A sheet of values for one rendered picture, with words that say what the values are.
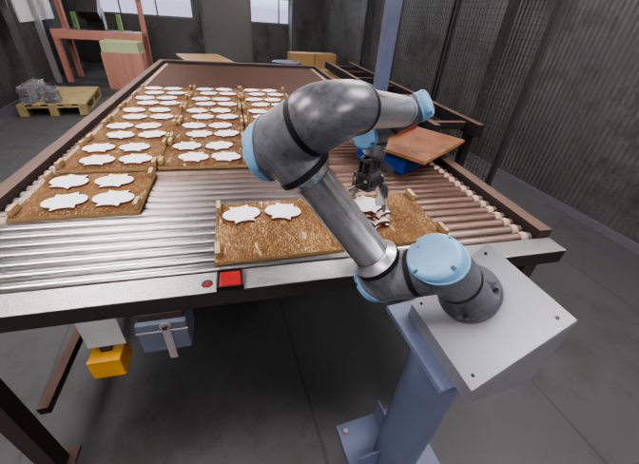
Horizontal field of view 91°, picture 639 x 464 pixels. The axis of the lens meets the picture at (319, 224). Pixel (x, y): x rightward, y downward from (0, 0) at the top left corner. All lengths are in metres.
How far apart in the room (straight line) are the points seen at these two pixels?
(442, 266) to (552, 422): 1.55
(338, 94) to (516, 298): 0.61
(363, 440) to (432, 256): 1.17
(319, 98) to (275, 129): 0.09
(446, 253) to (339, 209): 0.24
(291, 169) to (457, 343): 0.58
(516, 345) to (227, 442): 1.29
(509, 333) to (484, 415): 1.16
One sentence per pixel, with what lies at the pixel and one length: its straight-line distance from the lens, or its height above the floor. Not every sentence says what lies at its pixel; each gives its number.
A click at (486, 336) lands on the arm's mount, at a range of 0.86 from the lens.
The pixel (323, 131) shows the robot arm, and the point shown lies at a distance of 0.52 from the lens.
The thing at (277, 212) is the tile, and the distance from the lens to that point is 1.21.
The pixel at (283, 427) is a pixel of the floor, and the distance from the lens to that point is 1.73.
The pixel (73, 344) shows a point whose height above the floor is 0.27.
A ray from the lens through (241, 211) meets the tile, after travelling 1.22.
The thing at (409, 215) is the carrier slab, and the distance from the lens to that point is 1.32.
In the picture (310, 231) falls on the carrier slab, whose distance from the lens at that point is 1.13.
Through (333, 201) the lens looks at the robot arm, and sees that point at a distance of 0.63.
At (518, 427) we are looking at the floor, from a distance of 2.04.
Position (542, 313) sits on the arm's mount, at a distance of 0.86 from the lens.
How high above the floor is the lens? 1.59
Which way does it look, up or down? 34 degrees down
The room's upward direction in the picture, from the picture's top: 5 degrees clockwise
